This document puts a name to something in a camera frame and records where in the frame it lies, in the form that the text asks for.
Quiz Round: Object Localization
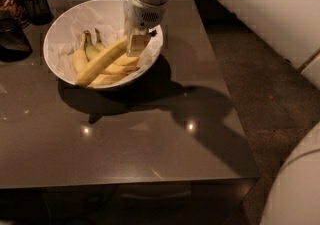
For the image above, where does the white paper liner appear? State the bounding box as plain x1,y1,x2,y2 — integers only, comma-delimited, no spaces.
47,1,163,82

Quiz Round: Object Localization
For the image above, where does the bottom yellow banana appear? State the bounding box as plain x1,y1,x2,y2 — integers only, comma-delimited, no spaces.
89,74,126,87

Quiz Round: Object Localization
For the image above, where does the brown patterned jar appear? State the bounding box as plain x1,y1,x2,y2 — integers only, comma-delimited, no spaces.
0,0,29,27

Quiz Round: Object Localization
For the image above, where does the right lower yellow banana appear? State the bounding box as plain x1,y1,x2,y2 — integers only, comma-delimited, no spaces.
103,54,139,74

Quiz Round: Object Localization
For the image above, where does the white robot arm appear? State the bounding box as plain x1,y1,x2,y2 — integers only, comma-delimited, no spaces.
124,0,320,225

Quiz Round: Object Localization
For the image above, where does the greenish banana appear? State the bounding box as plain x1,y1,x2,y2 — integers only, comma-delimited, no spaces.
85,31,99,61

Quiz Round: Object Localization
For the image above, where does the large front yellow banana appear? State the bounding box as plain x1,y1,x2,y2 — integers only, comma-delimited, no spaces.
75,29,158,88

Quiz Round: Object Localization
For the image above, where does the black mesh pen cup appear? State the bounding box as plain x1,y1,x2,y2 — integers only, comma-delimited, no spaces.
22,0,53,25

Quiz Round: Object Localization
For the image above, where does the left pale yellow banana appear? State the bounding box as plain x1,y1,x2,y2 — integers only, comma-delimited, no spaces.
72,33,88,73

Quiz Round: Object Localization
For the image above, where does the white bowl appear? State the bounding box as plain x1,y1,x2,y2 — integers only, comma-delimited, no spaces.
42,0,165,91

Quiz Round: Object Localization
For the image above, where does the back small banana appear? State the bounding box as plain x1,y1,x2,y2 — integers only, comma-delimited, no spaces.
95,29,105,51

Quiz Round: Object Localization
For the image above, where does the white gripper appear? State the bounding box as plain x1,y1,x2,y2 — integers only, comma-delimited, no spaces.
123,0,166,57

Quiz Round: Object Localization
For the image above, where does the dark glass container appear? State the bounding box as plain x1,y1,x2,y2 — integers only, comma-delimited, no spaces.
0,18,32,62

